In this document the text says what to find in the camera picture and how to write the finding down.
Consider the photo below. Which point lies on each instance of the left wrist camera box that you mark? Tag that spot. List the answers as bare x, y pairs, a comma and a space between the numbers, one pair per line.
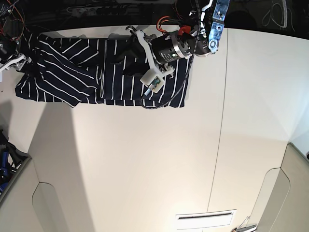
153, 80

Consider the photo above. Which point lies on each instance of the blue items in bin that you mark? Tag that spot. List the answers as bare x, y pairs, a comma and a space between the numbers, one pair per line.
10, 160

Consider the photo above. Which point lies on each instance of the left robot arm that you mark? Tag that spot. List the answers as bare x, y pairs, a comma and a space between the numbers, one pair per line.
198, 33

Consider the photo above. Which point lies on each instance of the white power strip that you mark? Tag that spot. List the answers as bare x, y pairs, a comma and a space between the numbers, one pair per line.
96, 11

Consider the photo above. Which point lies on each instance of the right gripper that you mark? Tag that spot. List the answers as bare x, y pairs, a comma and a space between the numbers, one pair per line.
11, 57

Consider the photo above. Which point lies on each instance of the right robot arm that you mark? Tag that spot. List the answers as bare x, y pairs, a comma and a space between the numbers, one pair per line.
12, 27

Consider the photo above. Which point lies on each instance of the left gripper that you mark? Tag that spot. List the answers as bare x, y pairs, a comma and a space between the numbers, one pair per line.
165, 49

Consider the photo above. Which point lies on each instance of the navy white striped T-shirt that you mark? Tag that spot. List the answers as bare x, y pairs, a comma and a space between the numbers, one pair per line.
74, 71

